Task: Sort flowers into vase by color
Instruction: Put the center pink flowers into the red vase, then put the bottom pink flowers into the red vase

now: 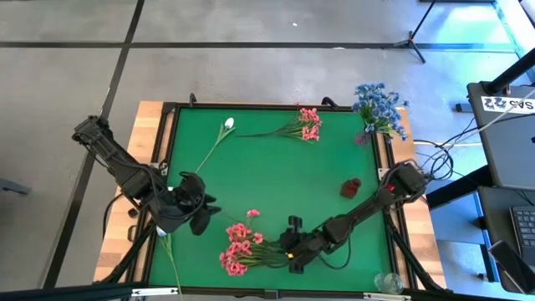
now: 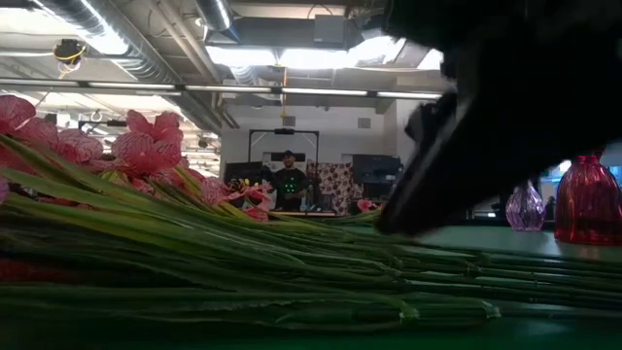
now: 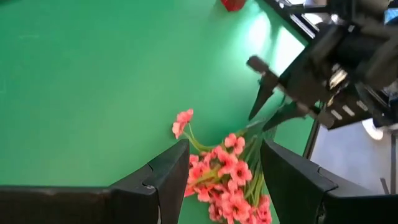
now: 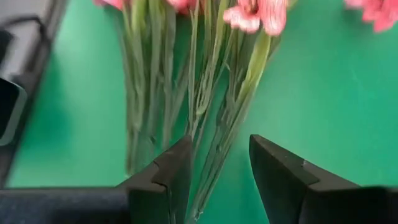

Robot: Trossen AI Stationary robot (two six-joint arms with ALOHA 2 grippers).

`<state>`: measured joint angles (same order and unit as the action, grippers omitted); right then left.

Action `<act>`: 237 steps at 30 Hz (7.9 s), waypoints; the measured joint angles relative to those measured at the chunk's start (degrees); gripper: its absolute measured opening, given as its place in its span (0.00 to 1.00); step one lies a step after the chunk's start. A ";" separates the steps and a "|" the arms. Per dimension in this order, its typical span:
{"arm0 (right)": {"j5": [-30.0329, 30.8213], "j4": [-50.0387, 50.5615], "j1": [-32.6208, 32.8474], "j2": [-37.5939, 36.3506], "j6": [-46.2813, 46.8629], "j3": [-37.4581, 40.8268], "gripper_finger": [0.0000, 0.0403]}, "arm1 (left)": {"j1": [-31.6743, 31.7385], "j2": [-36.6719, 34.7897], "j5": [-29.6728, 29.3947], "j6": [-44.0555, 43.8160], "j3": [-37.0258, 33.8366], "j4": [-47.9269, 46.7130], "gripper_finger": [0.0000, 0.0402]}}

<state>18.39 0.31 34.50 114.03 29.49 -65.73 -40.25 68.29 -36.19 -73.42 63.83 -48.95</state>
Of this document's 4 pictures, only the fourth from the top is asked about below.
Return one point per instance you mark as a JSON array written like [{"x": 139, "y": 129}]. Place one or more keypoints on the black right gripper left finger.
[{"x": 93, "y": 205}]

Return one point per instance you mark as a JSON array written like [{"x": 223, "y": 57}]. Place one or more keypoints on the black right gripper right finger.
[{"x": 326, "y": 205}]

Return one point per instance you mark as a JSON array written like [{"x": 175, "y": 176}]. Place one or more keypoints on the pink artificial flower bunch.
[
  {"x": 379, "y": 15},
  {"x": 256, "y": 68}
]

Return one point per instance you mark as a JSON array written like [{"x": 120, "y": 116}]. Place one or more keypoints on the green table mat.
[{"x": 326, "y": 109}]

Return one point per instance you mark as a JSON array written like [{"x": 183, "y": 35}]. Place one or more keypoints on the black device with grey rim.
[{"x": 7, "y": 109}]

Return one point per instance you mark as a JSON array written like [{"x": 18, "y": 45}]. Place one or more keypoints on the black table frame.
[{"x": 35, "y": 71}]

